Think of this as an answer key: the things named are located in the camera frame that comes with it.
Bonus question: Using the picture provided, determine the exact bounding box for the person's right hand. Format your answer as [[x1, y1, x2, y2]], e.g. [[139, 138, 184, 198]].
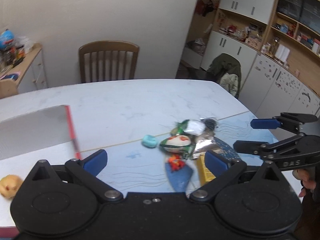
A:
[[292, 167, 317, 199]]

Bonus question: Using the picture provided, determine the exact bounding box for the yellow small carton box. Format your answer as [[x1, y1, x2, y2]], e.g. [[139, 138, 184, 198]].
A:
[[196, 154, 215, 186]]

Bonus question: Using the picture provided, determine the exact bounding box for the white wall cabinet unit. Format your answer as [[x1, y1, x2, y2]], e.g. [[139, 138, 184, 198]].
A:
[[182, 0, 319, 118]]

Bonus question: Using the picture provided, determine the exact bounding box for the red horse keychain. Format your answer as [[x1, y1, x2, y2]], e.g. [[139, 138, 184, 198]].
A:
[[168, 154, 185, 171]]

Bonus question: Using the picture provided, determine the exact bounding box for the wooden side cabinet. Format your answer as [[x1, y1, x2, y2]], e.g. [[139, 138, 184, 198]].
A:
[[1, 43, 48, 99]]

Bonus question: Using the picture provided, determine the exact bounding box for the red and white cardboard box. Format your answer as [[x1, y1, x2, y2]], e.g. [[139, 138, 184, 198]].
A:
[[1, 105, 81, 160]]

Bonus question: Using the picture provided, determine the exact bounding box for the green white zongzi plush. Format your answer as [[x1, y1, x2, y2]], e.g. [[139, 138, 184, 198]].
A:
[[160, 135, 195, 159]]

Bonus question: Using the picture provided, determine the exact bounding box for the gold foil snack packet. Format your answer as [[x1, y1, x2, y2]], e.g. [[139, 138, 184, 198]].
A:
[[190, 132, 223, 160]]

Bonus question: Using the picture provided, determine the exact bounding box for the bag of white beads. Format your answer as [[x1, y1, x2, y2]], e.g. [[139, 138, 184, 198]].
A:
[[183, 120, 206, 136]]

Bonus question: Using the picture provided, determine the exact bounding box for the teal oval case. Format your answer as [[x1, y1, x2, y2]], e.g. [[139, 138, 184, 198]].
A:
[[142, 134, 158, 148]]

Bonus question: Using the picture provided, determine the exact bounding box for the blue globe toy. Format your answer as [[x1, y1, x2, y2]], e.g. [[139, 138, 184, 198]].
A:
[[0, 29, 15, 50]]

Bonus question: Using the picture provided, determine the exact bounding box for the green jacket on chair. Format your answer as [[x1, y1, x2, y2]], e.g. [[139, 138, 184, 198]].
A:
[[206, 53, 241, 98]]

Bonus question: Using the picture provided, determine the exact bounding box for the brown wooden chair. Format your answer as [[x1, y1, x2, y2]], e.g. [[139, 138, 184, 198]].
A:
[[78, 41, 140, 83]]

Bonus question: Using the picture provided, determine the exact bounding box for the bag of black beads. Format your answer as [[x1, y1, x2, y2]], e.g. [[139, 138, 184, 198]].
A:
[[201, 118, 217, 131]]

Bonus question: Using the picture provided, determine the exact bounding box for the yellow pig plush toy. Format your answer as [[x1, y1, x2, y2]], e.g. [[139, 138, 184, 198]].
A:
[[0, 175, 23, 199]]

